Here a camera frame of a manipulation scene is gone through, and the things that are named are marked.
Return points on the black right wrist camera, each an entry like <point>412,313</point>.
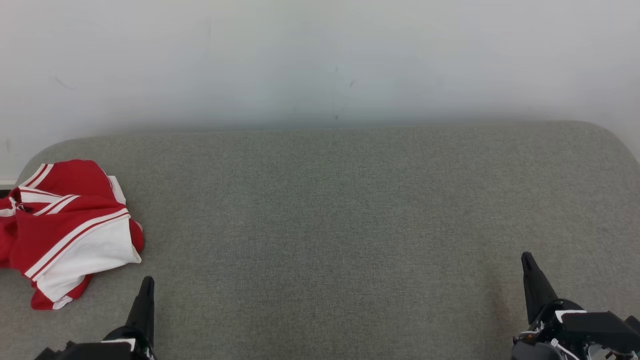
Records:
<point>600,327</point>

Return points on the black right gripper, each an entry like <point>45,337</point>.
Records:
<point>542,340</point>

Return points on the white wall baseboard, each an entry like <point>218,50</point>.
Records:
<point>7,182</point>

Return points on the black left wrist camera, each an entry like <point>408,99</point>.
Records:
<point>85,352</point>

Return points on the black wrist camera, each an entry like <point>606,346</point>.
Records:
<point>85,352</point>
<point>600,327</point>

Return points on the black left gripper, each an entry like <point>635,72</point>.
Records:
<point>135,345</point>

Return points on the red white basketball jersey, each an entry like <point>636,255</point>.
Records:
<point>65,235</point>

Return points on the grey fabric sofa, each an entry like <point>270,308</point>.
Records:
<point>350,225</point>

